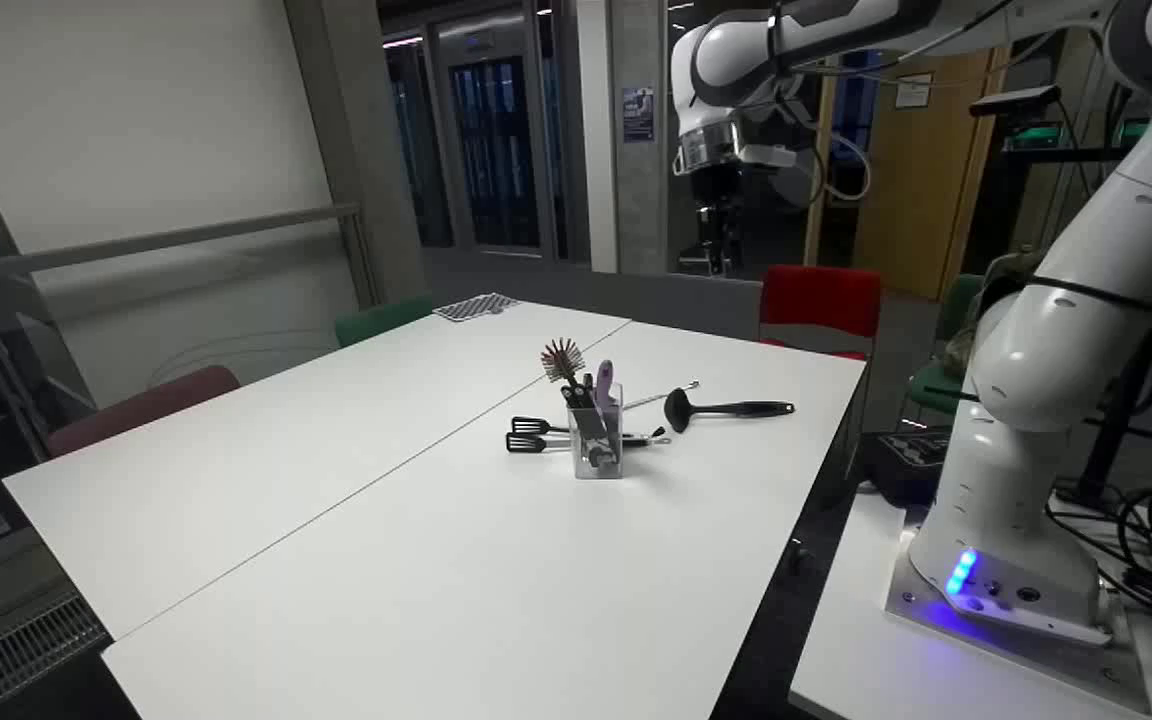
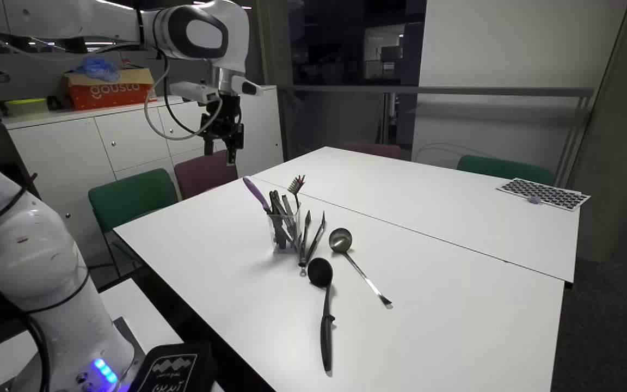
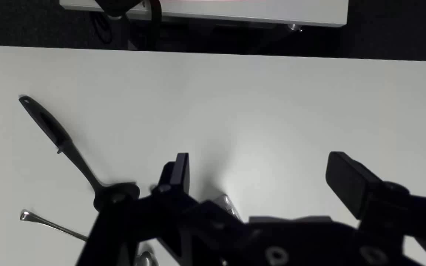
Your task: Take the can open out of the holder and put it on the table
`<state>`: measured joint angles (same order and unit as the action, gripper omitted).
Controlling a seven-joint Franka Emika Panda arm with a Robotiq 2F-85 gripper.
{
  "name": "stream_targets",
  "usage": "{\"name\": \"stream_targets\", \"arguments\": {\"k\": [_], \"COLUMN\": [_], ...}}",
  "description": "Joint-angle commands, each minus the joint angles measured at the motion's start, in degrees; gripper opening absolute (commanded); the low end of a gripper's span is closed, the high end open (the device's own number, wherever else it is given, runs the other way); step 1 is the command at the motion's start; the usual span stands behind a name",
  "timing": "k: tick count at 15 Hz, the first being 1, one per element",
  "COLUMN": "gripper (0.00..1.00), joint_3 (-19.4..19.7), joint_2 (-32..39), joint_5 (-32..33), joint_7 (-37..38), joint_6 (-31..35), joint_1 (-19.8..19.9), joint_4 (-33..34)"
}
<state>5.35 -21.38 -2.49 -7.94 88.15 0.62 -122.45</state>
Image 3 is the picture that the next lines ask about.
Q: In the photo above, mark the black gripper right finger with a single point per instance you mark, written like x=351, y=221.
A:
x=356, y=186

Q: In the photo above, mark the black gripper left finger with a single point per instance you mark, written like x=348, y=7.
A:
x=175, y=175

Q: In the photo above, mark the black plastic ladle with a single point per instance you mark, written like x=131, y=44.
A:
x=104, y=194

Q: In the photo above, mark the metal tongs black tips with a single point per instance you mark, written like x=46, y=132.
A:
x=30, y=217

